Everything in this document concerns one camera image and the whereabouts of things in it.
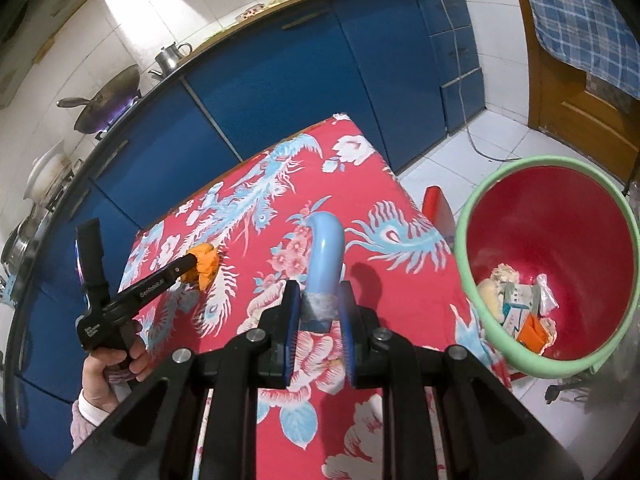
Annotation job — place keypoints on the person's left hand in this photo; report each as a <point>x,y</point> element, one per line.
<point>100,375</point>

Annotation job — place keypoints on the yellow sponge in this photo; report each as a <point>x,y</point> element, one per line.
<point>487,297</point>

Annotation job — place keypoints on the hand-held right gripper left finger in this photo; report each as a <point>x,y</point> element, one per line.
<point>292,340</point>

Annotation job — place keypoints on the metal spatula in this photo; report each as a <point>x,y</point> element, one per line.
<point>70,102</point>

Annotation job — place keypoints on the small patterned dish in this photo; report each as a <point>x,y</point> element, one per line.
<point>250,11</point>

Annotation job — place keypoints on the red plastic stool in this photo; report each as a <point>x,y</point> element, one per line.
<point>440,210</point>

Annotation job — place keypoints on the person's left forearm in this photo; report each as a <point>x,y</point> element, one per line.
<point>85,425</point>

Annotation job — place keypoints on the orange plastic bag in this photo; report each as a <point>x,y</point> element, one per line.
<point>205,265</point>

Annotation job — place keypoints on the range hood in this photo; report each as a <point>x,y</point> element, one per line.
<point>45,20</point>

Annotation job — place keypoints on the teal cardboard box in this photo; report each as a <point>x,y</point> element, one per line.
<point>515,316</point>

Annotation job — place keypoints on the white clay pot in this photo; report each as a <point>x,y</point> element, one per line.
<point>47,170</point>

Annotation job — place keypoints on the red bucket with green rim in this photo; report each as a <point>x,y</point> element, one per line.
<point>575,220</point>

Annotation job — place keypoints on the blue plaid curtain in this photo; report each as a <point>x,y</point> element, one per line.
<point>575,10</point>

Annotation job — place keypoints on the wooden door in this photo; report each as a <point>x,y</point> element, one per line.
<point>565,110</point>

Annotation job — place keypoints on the small clear plastic bag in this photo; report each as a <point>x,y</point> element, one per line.
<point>545,295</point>

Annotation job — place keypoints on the red floral tablecloth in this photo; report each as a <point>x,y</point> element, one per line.
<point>390,285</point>

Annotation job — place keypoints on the light blue curved tube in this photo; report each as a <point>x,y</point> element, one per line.
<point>325,260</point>

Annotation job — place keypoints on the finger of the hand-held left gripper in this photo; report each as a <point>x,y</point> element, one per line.
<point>182,264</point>

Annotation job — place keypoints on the grey green cardboard box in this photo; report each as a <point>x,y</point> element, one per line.
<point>520,292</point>

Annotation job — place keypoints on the steel kettle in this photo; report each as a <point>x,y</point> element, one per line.
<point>167,57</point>

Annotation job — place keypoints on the blue base cabinets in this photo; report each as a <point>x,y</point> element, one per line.
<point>280,85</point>

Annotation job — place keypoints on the metal wok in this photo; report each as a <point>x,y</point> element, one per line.
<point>107,105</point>

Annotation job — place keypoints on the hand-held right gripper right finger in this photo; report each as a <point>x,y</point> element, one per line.
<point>347,335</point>

